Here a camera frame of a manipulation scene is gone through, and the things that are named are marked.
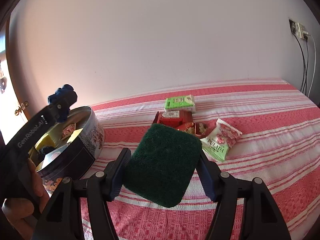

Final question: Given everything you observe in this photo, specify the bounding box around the red snack packet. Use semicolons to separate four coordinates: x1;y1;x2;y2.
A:
152;110;207;139

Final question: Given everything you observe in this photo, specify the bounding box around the wall power socket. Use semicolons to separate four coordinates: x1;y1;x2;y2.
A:
289;19;310;40

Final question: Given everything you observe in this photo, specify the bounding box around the black cable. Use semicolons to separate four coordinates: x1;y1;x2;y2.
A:
292;33;310;94

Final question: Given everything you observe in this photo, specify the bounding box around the green Pulada candy packet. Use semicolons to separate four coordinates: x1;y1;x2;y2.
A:
201;119;242;162

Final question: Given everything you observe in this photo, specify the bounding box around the blue fuzzy object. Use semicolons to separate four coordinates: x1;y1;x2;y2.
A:
48;84;78;123

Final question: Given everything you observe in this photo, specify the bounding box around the black playing card box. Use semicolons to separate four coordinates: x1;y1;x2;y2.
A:
38;138;96;181

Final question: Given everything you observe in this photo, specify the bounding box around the green tissue pack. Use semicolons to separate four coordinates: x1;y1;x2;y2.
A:
164;94;196;113

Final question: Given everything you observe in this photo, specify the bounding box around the red striped tablecloth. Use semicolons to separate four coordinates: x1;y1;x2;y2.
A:
87;79;319;239

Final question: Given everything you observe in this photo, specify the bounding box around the green and yellow scouring sponge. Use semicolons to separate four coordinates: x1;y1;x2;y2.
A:
124;124;202;207

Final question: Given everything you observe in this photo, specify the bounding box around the person's left hand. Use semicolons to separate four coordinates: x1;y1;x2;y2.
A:
2;159;49;239

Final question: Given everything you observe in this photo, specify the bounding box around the round metal tin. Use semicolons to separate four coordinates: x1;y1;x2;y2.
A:
29;106;105;194

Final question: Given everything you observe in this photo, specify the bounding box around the brass door knob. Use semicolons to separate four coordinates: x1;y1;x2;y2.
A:
15;101;29;116

